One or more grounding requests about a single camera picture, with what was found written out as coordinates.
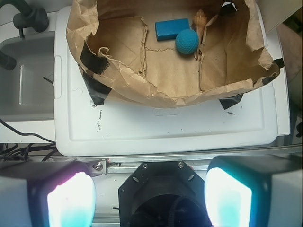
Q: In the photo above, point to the brown paper bag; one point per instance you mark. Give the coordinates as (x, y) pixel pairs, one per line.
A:
(114, 43)

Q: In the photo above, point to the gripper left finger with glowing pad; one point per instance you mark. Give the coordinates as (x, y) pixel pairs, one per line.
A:
(46, 194)

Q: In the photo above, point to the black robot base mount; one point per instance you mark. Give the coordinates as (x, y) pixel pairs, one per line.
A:
(163, 195)

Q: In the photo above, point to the aluminium frame rail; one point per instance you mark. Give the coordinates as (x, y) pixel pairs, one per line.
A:
(128, 164)

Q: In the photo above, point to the blue rectangular block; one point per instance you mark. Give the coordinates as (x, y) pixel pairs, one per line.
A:
(168, 30)

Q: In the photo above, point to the orange spiral seashell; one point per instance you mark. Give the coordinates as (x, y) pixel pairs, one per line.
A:
(200, 21)

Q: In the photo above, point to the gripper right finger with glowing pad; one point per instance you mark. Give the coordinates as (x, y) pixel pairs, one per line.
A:
(255, 191)

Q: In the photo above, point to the blue dimpled ball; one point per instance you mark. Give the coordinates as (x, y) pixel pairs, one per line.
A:
(187, 42)

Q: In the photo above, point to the dark grey faucet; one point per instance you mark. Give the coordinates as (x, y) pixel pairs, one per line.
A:
(28, 16)

